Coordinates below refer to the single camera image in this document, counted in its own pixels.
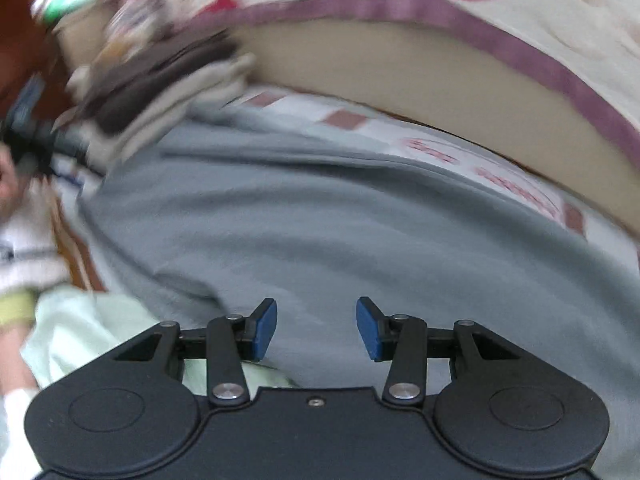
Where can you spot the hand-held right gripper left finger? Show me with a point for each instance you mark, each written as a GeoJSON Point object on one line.
{"type": "Point", "coordinates": [265, 332]}

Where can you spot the grey sweatshirt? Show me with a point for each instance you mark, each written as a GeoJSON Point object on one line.
{"type": "Point", "coordinates": [325, 240]}

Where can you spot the person's leg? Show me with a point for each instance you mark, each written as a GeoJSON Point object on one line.
{"type": "Point", "coordinates": [12, 360]}

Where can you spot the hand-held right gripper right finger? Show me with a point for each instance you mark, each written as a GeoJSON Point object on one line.
{"type": "Point", "coordinates": [369, 332]}

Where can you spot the brown folded garment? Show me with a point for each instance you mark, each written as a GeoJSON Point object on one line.
{"type": "Point", "coordinates": [150, 80]}

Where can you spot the checked floor mat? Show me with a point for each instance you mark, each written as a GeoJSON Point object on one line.
{"type": "Point", "coordinates": [390, 130]}

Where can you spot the brown wooden dresser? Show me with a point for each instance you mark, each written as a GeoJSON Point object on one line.
{"type": "Point", "coordinates": [20, 35]}

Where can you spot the stack of folded clothes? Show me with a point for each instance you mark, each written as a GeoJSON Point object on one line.
{"type": "Point", "coordinates": [165, 110]}

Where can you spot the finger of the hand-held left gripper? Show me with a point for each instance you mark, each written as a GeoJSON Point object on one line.
{"type": "Point", "coordinates": [72, 145]}

